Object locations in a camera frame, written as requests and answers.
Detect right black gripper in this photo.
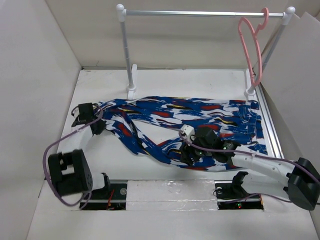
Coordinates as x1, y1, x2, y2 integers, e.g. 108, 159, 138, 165
179, 133, 214, 166

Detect blue patterned trousers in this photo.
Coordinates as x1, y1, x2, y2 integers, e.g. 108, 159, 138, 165
98, 96, 268, 172

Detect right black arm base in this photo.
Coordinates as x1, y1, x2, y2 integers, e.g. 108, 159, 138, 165
212, 171, 264, 211

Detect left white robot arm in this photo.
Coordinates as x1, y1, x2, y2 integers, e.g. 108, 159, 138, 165
44, 102, 112, 199

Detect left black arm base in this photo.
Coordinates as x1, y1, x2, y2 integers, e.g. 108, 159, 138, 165
79, 180, 128, 211

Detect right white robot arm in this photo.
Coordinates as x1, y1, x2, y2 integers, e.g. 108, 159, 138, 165
178, 125, 320, 211

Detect pink plastic hanger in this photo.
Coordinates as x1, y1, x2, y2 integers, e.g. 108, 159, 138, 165
237, 7, 270, 87

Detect white clothes rack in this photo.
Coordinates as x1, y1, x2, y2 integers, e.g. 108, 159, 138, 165
116, 3, 296, 100

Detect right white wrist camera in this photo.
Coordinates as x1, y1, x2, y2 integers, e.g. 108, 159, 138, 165
180, 124, 195, 143

